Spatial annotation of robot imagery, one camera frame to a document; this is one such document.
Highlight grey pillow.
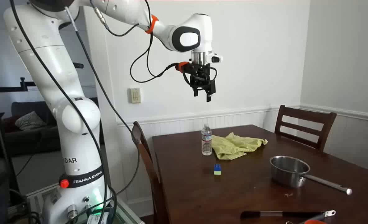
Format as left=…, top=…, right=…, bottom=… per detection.
left=13, top=110, right=47, bottom=132

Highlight dark wooden chair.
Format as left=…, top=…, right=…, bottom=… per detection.
left=130, top=121, right=169, bottom=224
left=273, top=103, right=338, bottom=153

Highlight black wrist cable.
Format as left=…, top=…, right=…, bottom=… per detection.
left=88, top=0, right=191, bottom=85

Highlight cream wall switch plate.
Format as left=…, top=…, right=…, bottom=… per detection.
left=128, top=86, right=143, bottom=105

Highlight orange cable clamp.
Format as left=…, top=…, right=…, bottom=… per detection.
left=145, top=14, right=159, bottom=35
left=175, top=61, right=190, bottom=72

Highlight long black arm cable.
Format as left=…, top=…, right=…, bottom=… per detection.
left=8, top=0, right=119, bottom=224

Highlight yellow towel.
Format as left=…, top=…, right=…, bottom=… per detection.
left=210, top=131, right=269, bottom=162

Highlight dark sofa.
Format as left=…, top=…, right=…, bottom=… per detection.
left=1, top=100, right=64, bottom=157

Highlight orange plastic cup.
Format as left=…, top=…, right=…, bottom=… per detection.
left=297, top=217, right=325, bottom=224

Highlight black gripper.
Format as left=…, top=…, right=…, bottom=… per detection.
left=187, top=61, right=218, bottom=103

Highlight clear plastic water bottle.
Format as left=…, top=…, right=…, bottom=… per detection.
left=200, top=123, right=213, bottom=157

